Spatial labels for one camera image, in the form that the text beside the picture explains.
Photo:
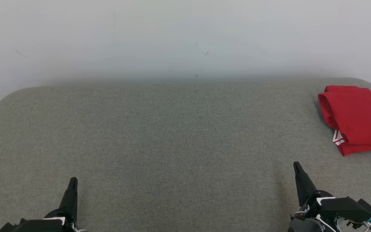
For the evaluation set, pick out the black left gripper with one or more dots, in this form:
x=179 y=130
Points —
x=71 y=225

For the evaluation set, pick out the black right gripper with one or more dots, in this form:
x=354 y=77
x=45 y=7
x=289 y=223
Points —
x=308 y=222

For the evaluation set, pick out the red basketball jersey white trim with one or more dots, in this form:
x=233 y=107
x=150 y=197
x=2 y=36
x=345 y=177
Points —
x=359 y=112

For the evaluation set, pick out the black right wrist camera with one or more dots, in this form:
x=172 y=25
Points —
x=346 y=209

